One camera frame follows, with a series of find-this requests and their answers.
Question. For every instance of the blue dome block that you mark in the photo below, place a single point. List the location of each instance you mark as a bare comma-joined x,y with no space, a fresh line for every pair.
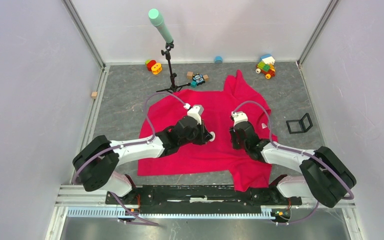
218,59

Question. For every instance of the green microphone on tripod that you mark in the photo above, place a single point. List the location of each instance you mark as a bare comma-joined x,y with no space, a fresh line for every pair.
157,20

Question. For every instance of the red t-shirt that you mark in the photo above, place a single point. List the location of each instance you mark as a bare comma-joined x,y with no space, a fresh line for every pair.
214,156

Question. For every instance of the black brooch stand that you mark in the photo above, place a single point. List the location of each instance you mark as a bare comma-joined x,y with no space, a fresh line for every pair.
300,126

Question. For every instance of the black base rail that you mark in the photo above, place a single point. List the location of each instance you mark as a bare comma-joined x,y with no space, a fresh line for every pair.
205,199

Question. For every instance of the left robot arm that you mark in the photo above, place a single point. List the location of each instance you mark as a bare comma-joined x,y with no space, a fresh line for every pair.
95,165

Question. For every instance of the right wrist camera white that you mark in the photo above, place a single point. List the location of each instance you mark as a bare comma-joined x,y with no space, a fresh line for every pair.
238,117

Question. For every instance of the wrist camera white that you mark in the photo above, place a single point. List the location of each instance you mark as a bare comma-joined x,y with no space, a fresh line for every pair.
195,112
238,117

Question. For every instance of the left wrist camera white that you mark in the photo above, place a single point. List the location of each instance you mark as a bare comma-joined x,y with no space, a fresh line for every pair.
195,112

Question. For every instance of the colourful toy block car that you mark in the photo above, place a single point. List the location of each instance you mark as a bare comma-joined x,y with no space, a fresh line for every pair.
266,66

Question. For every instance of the blue robot toy blocks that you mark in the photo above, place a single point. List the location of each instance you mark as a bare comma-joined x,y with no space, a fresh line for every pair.
196,79

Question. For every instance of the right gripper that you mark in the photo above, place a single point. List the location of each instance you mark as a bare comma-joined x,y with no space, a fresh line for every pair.
234,145

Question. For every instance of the red yellow toy wheels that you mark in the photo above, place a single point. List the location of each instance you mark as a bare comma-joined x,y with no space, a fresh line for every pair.
153,66

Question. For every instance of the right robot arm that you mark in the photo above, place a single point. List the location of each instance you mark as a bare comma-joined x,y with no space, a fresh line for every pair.
323,176

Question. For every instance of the small wooden cube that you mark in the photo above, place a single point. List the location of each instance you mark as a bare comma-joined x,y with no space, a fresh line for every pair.
94,95

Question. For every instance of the round brooch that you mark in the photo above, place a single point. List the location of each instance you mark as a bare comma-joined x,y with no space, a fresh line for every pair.
213,136

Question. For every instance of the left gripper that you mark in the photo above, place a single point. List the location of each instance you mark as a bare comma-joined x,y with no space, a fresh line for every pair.
204,136

